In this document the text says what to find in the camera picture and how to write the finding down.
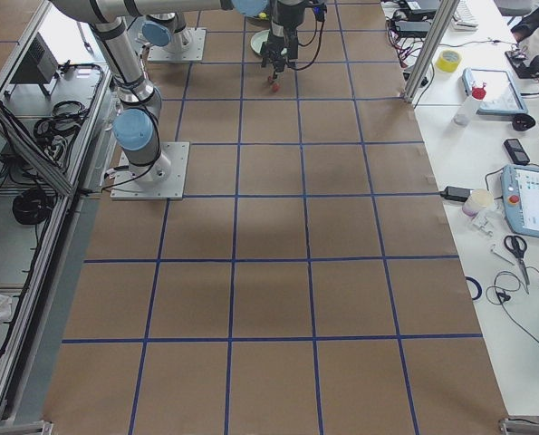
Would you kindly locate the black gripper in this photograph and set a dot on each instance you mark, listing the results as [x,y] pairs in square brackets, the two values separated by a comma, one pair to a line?
[276,42]

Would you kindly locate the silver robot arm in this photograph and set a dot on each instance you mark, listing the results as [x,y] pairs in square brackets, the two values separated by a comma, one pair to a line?
[136,128]
[176,22]

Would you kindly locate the light green plate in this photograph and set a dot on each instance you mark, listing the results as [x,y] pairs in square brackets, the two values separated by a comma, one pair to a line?
[257,41]

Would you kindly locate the large black power brick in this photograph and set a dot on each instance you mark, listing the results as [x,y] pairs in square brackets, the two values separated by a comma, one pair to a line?
[409,29]

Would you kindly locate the yellow tape roll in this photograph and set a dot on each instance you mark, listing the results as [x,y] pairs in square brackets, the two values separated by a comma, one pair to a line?
[448,61]

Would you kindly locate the white plastic bottle red cap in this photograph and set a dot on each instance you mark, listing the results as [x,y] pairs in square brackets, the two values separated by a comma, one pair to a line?
[470,106]

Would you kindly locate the black power adapter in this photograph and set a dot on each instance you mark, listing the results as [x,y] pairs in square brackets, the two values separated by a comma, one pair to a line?
[456,194]

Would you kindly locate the far teach pendant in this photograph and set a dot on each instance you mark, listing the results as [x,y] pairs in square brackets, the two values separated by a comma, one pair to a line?
[502,95]

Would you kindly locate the teach pendant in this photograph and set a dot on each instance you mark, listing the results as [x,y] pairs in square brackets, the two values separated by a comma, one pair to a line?
[520,195]
[502,95]

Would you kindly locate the white paper cup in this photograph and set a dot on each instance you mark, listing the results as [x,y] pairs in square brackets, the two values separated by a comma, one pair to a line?
[477,201]

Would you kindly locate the black remote device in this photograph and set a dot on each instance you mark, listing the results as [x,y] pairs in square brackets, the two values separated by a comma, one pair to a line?
[516,152]

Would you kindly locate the near teach pendant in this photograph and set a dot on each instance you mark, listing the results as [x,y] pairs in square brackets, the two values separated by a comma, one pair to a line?
[520,195]

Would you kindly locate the blue tape roll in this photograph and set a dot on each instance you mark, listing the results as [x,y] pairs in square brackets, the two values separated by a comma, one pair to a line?
[478,292]

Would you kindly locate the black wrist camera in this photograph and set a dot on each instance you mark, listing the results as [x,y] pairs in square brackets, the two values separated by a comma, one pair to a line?
[319,8]

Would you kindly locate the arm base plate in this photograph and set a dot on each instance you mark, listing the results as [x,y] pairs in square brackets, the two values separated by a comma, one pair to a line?
[165,180]
[192,45]

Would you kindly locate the aluminium frame post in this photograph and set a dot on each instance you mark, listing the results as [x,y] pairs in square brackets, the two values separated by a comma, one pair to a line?
[436,32]

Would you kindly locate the black handled scissors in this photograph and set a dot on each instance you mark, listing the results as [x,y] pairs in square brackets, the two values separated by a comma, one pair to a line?
[517,246]

